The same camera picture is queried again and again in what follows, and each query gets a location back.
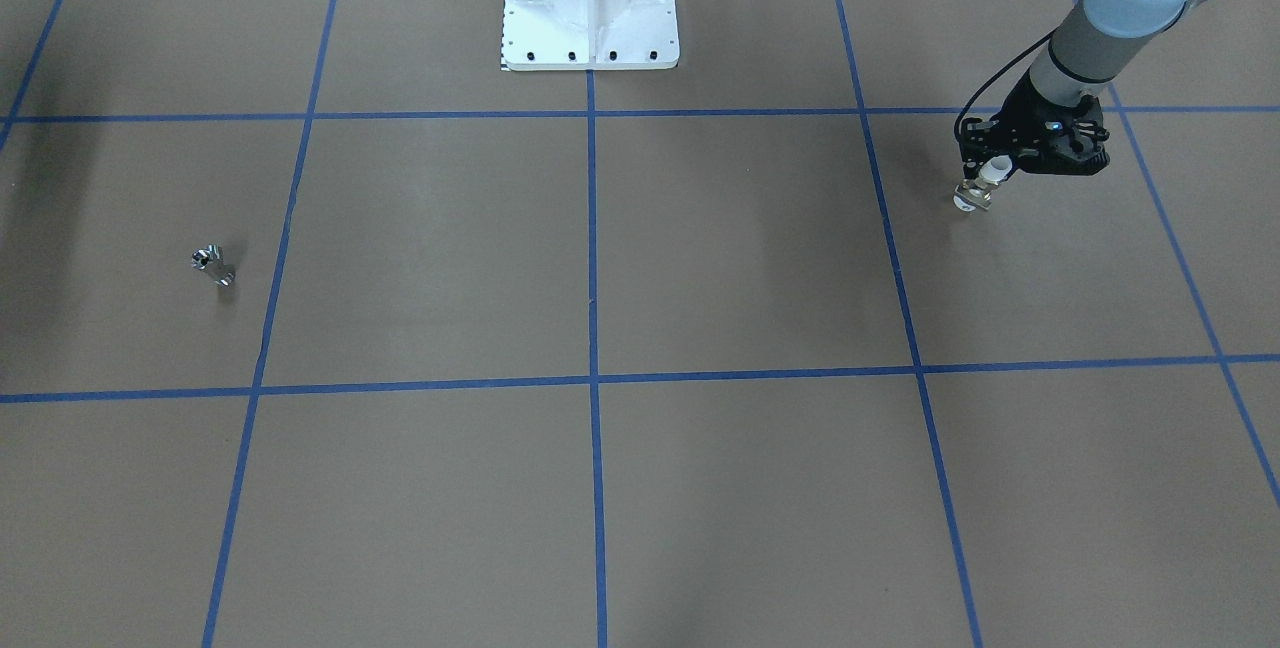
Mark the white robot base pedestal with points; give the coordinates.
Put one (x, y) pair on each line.
(589, 35)

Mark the chrome elbow pipe fitting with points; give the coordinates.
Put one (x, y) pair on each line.
(210, 260)

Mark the brass PPR valve white ends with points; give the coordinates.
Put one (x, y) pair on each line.
(975, 194)

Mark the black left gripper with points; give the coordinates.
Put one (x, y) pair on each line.
(1019, 111)

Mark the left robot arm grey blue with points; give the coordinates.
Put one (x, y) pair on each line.
(1095, 42)

